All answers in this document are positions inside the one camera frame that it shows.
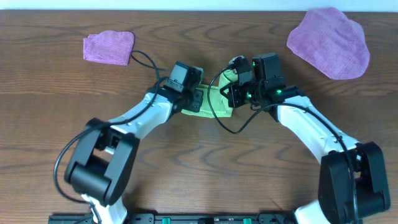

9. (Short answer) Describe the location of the green microfiber cloth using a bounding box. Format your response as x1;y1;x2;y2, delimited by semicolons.
182;70;238;118

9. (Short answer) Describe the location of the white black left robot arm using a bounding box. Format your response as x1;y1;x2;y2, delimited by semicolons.
64;62;203;223

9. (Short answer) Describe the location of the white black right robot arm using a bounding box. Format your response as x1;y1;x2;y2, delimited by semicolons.
220;53;391;223

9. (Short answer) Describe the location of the small folded purple cloth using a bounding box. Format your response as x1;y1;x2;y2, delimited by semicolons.
83;30;135;66

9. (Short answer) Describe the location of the large purple cloth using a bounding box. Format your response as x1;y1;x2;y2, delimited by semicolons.
287;7;370;80

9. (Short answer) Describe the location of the black right camera cable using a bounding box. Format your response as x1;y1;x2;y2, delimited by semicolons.
206;67;358;224

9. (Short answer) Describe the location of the black camera cable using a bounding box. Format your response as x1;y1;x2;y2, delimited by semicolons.
206;67;358;224
53;50;172;224

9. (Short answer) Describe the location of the black left camera cable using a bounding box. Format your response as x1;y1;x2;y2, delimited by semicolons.
53;50;172;224

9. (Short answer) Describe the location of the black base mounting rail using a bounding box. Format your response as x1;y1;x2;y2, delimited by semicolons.
47;213;298;224

